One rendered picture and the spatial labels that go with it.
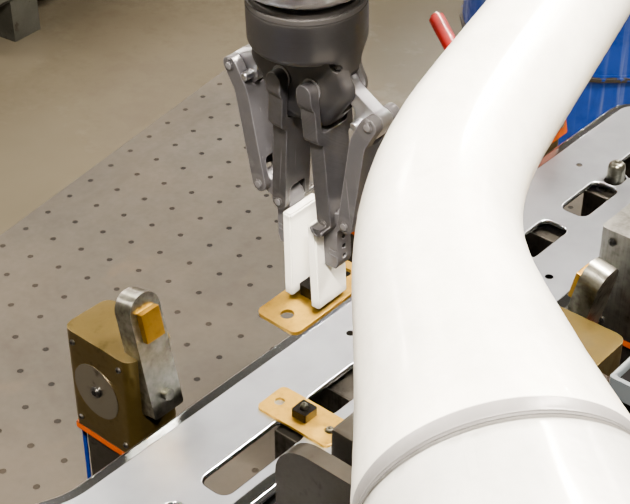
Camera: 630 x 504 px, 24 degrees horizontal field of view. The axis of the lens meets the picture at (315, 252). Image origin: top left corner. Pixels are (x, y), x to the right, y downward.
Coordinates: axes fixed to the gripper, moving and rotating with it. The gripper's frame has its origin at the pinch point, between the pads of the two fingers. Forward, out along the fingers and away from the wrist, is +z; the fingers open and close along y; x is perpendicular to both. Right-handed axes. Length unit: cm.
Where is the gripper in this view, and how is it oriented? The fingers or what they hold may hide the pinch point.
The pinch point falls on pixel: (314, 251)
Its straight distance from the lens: 99.4
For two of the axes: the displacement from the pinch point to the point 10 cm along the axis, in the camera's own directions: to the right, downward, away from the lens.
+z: 0.3, 7.9, 6.1
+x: -6.7, 4.7, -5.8
